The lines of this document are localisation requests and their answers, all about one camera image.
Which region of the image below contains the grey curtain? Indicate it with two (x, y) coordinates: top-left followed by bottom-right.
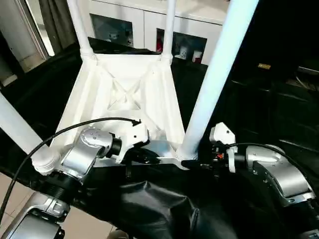
(39, 0), (80, 53)

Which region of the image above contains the black plastic mat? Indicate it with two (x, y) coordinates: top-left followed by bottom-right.
(0, 37), (319, 239)

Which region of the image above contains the white plastic table top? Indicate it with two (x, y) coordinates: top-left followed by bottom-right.
(35, 52), (199, 170)

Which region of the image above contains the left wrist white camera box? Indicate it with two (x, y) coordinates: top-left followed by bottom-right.
(112, 120), (150, 164)

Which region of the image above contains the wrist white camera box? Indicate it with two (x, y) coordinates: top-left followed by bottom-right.
(112, 120), (150, 164)
(209, 122), (237, 174)

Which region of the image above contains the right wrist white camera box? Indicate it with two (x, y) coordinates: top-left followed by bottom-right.
(209, 122), (237, 174)

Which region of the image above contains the white glass-door cabinet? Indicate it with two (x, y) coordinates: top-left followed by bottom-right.
(75, 0), (227, 65)

